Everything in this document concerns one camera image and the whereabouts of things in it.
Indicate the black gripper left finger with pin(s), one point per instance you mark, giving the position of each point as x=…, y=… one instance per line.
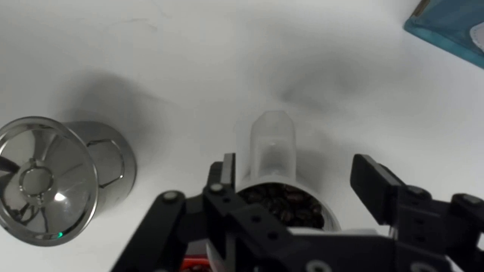
x=225, y=174

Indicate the blue printed cardboard box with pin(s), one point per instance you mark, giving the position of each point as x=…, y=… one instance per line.
x=452, y=30

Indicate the steel pot with lid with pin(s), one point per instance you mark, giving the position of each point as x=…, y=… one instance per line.
x=51, y=181

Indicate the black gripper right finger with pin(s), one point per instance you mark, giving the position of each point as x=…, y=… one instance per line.
x=379, y=186

